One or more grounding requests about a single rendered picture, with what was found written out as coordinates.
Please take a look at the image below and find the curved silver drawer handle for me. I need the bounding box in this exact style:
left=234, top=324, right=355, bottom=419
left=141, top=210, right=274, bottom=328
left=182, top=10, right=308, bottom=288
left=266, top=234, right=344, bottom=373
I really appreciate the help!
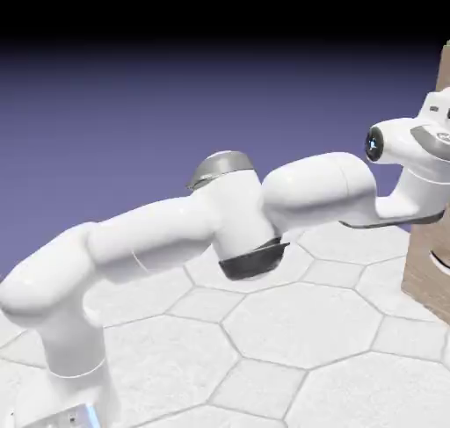
left=429, top=247, right=450, bottom=275

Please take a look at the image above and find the light wooden cabinet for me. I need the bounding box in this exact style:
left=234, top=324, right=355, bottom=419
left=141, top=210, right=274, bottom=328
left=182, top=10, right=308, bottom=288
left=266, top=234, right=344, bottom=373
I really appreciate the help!
left=400, top=39, right=450, bottom=326

